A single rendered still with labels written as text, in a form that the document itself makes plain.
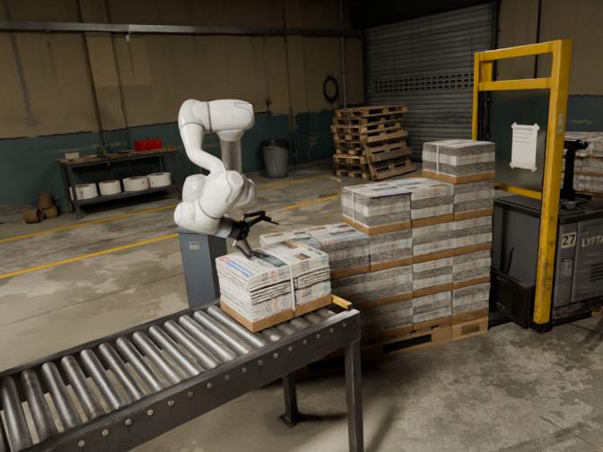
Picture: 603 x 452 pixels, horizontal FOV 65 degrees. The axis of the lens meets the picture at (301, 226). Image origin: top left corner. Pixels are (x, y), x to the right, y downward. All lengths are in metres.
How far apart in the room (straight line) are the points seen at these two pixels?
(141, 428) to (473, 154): 2.34
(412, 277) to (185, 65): 7.27
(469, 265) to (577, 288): 0.81
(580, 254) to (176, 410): 2.79
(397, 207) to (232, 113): 1.21
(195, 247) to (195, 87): 7.08
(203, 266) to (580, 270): 2.47
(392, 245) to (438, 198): 0.40
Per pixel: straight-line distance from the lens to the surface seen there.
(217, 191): 1.59
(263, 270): 1.78
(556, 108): 3.16
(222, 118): 2.07
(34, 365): 1.97
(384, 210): 2.79
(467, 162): 3.04
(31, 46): 8.78
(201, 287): 2.69
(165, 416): 1.61
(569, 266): 3.57
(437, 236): 3.02
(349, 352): 2.00
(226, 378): 1.65
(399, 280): 2.96
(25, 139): 8.68
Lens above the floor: 1.66
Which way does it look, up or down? 16 degrees down
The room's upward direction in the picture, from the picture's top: 4 degrees counter-clockwise
